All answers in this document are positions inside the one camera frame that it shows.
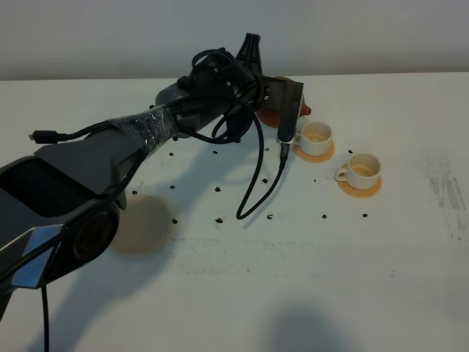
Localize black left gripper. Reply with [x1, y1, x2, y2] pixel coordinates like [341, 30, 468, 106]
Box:
[190, 33, 272, 111]

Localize brown clay teapot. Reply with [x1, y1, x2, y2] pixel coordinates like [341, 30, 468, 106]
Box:
[256, 76, 292, 129]

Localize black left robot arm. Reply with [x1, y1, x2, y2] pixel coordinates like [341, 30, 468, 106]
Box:
[1, 34, 275, 308]

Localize beige round teapot coaster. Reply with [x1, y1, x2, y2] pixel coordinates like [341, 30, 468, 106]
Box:
[111, 194, 172, 256]

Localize far white teacup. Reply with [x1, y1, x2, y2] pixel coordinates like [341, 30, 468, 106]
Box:
[294, 122, 332, 157]

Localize white teacup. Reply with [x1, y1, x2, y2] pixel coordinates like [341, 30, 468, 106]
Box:
[334, 153, 381, 190]
[294, 122, 332, 157]

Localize far orange cup coaster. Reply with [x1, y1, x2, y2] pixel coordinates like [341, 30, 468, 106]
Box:
[293, 142, 335, 164]

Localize orange cup coaster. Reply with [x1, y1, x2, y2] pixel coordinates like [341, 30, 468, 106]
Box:
[337, 177, 383, 199]
[293, 142, 335, 164]

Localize near white teacup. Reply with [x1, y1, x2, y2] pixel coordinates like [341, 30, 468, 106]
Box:
[334, 153, 381, 190]

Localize near orange cup coaster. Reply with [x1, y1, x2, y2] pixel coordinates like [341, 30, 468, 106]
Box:
[337, 177, 383, 199]

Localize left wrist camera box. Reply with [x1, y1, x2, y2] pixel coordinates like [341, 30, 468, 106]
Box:
[277, 81, 303, 144]

